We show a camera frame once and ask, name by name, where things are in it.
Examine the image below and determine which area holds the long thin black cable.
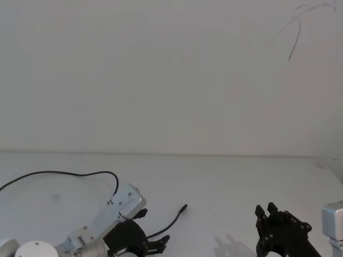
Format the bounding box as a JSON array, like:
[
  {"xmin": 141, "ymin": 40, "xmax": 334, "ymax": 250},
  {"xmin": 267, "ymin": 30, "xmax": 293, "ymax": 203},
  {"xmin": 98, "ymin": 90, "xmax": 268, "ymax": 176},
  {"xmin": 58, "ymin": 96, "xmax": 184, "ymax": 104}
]
[{"xmin": 0, "ymin": 171, "xmax": 120, "ymax": 203}]

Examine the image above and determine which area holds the white table cloth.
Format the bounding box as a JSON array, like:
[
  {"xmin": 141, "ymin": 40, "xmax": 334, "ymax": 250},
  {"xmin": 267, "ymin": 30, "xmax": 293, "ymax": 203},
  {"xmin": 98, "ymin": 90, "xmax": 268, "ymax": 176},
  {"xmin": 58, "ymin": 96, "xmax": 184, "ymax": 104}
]
[{"xmin": 0, "ymin": 151, "xmax": 343, "ymax": 257}]

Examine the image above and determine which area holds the short black cable with plug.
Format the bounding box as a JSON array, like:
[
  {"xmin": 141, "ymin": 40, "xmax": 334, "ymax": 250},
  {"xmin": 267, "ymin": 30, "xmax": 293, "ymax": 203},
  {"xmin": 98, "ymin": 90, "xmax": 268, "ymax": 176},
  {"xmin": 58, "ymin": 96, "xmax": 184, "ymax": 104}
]
[{"xmin": 146, "ymin": 203, "xmax": 188, "ymax": 240}]

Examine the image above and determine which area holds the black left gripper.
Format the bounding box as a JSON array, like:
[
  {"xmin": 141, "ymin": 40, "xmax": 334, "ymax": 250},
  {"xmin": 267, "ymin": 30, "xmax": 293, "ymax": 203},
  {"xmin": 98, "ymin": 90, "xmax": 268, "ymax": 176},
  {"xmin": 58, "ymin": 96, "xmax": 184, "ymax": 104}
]
[{"xmin": 103, "ymin": 208, "xmax": 172, "ymax": 257}]

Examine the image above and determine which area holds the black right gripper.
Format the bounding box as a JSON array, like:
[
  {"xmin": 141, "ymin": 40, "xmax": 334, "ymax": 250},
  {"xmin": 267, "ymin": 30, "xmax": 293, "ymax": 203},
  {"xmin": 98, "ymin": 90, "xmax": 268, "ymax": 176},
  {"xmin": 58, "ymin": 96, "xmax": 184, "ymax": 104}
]
[{"xmin": 255, "ymin": 202, "xmax": 323, "ymax": 257}]

